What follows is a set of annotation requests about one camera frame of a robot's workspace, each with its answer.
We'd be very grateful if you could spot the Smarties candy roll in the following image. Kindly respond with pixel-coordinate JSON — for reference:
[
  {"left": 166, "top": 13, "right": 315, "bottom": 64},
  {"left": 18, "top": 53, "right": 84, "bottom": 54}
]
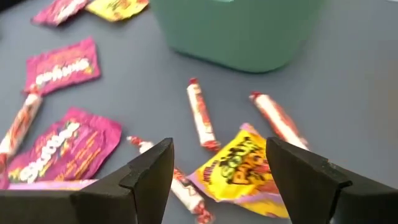
[
  {"left": 126, "top": 135, "right": 215, "bottom": 224},
  {"left": 0, "top": 86, "right": 44, "bottom": 175},
  {"left": 186, "top": 77, "right": 221, "bottom": 152},
  {"left": 248, "top": 91, "right": 310, "bottom": 152}
]

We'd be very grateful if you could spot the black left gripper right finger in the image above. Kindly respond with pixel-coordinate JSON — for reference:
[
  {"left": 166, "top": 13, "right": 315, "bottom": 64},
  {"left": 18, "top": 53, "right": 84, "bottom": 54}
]
[{"left": 266, "top": 136, "right": 369, "bottom": 224}]

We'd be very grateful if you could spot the yellow Sour Patch Kids packet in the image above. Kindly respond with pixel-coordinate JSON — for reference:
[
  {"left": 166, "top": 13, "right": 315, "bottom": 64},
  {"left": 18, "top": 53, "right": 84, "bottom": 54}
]
[
  {"left": 85, "top": 0, "right": 150, "bottom": 22},
  {"left": 186, "top": 123, "right": 290, "bottom": 218},
  {"left": 7, "top": 179, "right": 99, "bottom": 191}
]

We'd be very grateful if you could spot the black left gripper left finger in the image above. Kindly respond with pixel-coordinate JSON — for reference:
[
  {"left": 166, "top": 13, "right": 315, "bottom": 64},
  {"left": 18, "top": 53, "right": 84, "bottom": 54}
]
[{"left": 70, "top": 138, "right": 175, "bottom": 224}]

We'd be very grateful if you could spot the teal plastic bin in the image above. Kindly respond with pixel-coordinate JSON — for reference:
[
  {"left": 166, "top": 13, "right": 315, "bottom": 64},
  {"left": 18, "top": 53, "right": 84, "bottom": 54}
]
[{"left": 149, "top": 0, "right": 324, "bottom": 74}]

